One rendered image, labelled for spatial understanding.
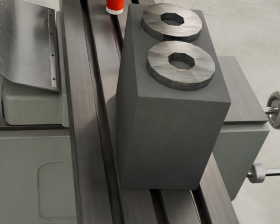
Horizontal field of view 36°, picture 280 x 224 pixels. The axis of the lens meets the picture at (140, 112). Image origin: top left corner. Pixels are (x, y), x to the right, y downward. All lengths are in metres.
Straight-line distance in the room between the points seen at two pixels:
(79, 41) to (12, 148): 0.30
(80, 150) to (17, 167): 0.42
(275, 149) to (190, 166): 1.62
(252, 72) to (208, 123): 2.10
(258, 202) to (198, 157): 1.38
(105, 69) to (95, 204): 0.31
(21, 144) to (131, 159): 0.48
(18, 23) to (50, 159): 0.33
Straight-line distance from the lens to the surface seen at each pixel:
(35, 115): 0.98
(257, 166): 1.30
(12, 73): 0.90
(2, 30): 0.99
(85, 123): 0.73
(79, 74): 0.83
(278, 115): 1.36
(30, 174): 1.12
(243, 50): 2.82
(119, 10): 1.01
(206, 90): 0.55
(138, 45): 0.60
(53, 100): 0.95
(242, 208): 1.93
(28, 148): 1.04
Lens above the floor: 1.48
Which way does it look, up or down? 43 degrees down
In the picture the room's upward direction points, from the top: 12 degrees clockwise
